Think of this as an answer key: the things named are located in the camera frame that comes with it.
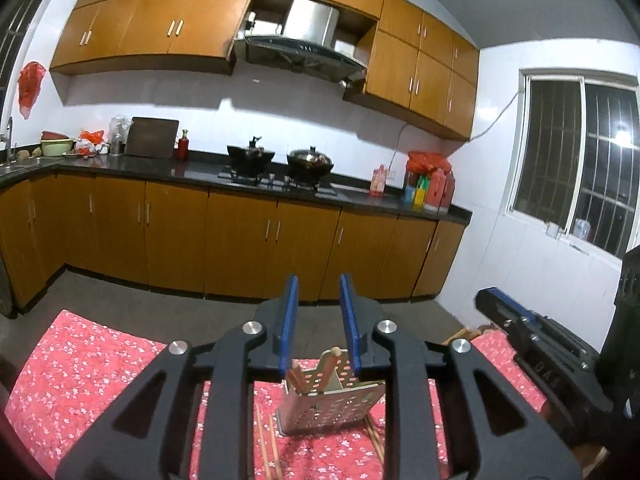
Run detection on wooden lower kitchen cabinets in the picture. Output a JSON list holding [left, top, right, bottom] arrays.
[[0, 170, 468, 319]]

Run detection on green plastic basin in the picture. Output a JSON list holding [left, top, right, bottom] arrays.
[[41, 138, 76, 157]]

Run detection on barred window with narrow frame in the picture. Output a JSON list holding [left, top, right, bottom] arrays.
[[0, 0, 63, 111]]

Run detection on steel range hood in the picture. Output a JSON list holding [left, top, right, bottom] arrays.
[[232, 0, 369, 86]]

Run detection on hanging red plastic bag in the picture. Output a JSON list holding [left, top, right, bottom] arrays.
[[17, 61, 48, 121]]

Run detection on beige perforated utensil holder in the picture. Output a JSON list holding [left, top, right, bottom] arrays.
[[276, 347, 387, 436]]

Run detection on black gas stove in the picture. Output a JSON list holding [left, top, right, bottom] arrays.
[[217, 167, 341, 197]]

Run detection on metal faucet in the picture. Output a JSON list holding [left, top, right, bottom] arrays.
[[4, 116, 19, 166]]

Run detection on dark wooden cutting board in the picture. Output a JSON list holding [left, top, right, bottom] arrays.
[[123, 116, 180, 159]]

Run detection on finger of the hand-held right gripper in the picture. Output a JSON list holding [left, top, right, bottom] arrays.
[[492, 286, 551, 327], [474, 290, 538, 345]]

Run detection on barred window with wide sill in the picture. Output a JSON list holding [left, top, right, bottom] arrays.
[[505, 67, 640, 262]]

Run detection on red floral tablecloth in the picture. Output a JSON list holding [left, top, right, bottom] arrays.
[[5, 309, 551, 480]]

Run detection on black stone countertop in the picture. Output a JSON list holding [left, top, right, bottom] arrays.
[[0, 150, 474, 226]]

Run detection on white wall cable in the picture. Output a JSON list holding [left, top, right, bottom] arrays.
[[387, 87, 524, 181]]

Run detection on pink plastic bottle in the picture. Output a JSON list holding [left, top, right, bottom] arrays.
[[369, 164, 389, 198]]

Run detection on clear plastic bag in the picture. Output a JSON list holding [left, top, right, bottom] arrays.
[[107, 115, 134, 156]]

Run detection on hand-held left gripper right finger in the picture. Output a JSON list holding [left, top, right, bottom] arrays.
[[339, 273, 583, 480]]

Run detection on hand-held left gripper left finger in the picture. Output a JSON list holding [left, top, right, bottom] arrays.
[[55, 274, 301, 480]]

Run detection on open black wok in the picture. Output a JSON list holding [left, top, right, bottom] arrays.
[[226, 144, 276, 179]]

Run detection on wooden upper wall cabinets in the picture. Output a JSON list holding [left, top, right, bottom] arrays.
[[50, 0, 481, 142]]

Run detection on black wok with lid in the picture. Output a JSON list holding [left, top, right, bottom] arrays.
[[286, 146, 335, 181]]

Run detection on orange plastic bag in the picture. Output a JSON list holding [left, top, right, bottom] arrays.
[[75, 130, 106, 156]]

